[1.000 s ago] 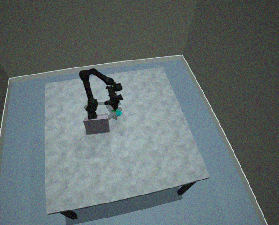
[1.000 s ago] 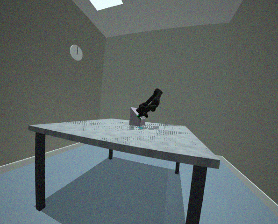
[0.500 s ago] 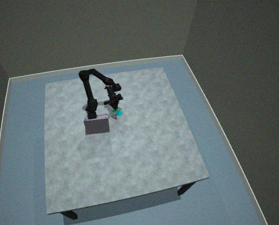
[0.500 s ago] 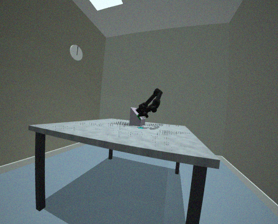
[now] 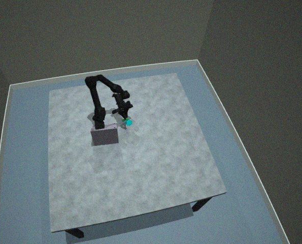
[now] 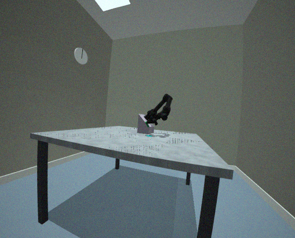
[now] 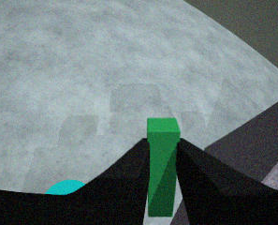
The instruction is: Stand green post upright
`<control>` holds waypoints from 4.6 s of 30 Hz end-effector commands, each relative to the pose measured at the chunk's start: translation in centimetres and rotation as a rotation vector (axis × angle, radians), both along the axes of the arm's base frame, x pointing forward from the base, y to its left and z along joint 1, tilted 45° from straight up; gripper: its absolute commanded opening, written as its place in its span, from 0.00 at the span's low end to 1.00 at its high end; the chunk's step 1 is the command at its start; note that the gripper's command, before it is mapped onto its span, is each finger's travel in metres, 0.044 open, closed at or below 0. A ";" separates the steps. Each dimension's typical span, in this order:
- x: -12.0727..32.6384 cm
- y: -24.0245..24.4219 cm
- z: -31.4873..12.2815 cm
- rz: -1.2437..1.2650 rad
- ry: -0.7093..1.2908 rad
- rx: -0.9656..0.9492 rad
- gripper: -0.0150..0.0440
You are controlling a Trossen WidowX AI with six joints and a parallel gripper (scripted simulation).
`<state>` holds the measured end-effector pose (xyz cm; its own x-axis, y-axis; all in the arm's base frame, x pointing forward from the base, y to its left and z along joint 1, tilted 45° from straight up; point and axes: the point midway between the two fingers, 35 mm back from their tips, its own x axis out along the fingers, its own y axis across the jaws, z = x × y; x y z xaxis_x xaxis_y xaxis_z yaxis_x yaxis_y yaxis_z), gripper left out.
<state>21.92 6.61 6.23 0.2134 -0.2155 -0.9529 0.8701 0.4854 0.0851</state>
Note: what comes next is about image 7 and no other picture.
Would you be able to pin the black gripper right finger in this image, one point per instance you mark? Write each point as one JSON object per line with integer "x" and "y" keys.
{"x": 215, "y": 194}

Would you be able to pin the green rectangular block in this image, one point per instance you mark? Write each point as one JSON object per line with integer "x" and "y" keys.
{"x": 163, "y": 134}

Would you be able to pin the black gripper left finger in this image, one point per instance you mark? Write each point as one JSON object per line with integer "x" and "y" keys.
{"x": 117, "y": 196}

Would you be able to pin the cyan circle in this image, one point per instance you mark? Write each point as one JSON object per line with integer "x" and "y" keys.
{"x": 65, "y": 187}

